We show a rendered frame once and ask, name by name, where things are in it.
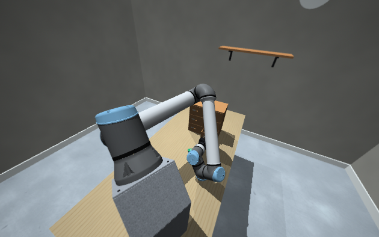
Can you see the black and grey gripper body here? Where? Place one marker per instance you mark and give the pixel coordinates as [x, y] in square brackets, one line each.
[201, 141]

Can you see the brown wooden chest of drawers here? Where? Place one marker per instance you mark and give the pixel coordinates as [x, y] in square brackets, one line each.
[219, 107]

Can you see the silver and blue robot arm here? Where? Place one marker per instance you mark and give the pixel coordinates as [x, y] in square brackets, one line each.
[123, 132]

